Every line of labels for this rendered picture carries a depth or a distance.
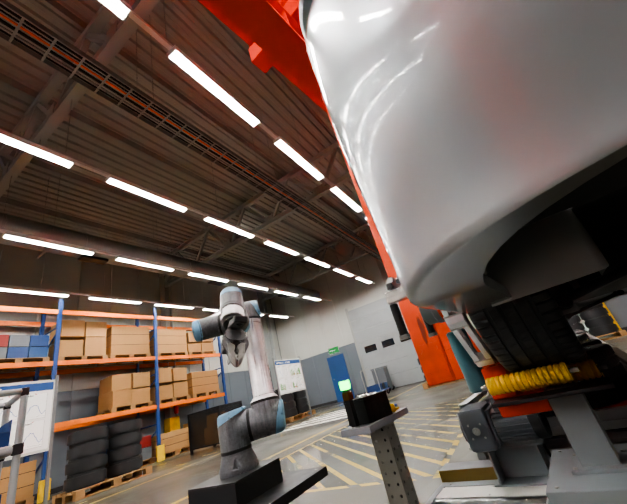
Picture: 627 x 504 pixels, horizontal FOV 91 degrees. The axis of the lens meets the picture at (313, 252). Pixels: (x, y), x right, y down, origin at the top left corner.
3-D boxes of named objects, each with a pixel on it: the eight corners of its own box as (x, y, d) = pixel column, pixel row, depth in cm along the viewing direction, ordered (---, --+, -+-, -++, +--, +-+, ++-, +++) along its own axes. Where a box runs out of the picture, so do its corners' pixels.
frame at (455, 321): (487, 368, 98) (421, 224, 120) (466, 373, 101) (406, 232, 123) (511, 355, 139) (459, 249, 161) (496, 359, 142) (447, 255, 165)
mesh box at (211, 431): (222, 448, 761) (218, 405, 801) (189, 455, 814) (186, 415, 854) (247, 438, 833) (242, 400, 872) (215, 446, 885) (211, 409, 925)
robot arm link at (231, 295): (244, 298, 135) (239, 281, 129) (247, 319, 125) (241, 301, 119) (223, 303, 134) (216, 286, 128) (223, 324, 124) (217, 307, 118)
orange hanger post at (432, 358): (455, 380, 164) (333, 80, 264) (427, 387, 173) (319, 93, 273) (464, 376, 178) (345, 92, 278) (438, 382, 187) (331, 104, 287)
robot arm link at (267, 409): (256, 441, 161) (236, 309, 199) (289, 430, 163) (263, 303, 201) (252, 440, 148) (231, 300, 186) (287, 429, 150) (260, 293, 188)
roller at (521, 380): (584, 379, 92) (573, 360, 95) (483, 398, 107) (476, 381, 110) (583, 377, 97) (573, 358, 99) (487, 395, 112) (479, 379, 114)
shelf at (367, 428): (371, 433, 139) (369, 425, 140) (341, 438, 148) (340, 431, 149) (409, 412, 172) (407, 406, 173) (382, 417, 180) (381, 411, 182)
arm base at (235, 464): (211, 480, 147) (208, 456, 151) (242, 465, 162) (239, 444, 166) (236, 477, 138) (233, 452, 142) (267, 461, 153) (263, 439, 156)
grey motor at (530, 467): (604, 491, 111) (550, 388, 125) (484, 495, 132) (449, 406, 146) (600, 473, 124) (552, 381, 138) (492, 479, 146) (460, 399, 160)
